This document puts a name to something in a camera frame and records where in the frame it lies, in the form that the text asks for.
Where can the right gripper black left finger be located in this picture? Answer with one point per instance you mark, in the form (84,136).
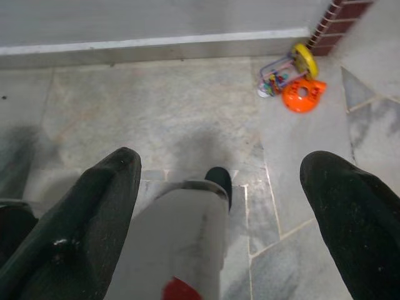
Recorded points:
(78,225)

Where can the yellow round plastic toy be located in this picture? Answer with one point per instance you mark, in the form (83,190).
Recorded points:
(304,59)

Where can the colourful bead maze toy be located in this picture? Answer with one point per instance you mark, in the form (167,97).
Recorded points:
(275,79)

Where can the grey robot leg black foot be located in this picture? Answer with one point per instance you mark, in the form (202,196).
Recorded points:
(181,234)

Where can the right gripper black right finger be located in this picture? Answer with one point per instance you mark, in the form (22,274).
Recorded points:
(359,225)

